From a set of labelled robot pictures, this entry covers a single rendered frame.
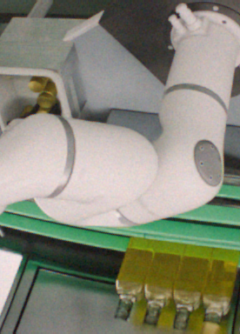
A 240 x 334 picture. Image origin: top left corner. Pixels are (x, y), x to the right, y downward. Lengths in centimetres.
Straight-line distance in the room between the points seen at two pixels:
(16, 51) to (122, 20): 26
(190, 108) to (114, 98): 44
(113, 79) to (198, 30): 33
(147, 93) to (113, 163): 54
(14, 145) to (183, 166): 22
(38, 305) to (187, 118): 69
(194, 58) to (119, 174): 26
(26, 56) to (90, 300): 55
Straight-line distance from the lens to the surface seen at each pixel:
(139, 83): 108
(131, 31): 91
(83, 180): 55
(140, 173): 60
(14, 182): 51
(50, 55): 103
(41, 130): 53
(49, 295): 126
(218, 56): 79
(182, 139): 66
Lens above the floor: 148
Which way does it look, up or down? 35 degrees down
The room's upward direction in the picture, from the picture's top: 161 degrees counter-clockwise
